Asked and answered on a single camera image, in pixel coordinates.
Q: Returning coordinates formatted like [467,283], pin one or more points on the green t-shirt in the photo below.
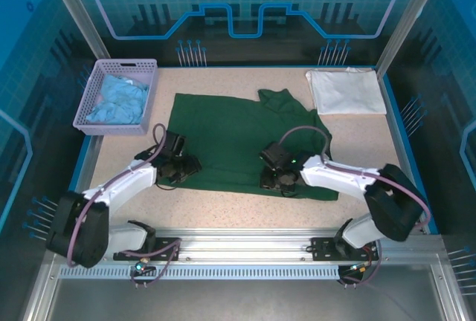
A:
[223,131]

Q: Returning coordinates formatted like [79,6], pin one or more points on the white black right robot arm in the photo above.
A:
[394,206]

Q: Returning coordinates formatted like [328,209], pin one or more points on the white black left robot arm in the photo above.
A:
[93,232]

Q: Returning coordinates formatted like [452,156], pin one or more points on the light blue crumpled t-shirt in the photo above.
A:
[119,98]

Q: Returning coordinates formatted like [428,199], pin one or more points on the blue table edge trim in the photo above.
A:
[78,172]
[413,142]

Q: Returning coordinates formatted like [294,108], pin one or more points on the power connector with green light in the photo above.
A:
[142,264]
[360,268]

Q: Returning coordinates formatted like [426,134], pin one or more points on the lavender plastic basket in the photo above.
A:
[89,113]

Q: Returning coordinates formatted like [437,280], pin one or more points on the white folded t-shirt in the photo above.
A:
[346,92]

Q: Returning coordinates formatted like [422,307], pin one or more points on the steel sheet shelf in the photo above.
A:
[238,298]

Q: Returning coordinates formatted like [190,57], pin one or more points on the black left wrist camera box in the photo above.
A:
[175,142]

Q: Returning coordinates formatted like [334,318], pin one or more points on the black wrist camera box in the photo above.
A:
[175,142]
[275,155]

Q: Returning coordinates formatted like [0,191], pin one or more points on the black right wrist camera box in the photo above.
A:
[275,155]

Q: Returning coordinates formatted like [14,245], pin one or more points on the aluminium frame rail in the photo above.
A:
[241,243]

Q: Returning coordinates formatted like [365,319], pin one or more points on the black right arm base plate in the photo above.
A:
[321,248]

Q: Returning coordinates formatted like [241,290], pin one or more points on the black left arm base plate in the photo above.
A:
[167,248]

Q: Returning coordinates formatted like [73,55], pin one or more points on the aluminium frame post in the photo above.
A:
[74,12]
[409,16]

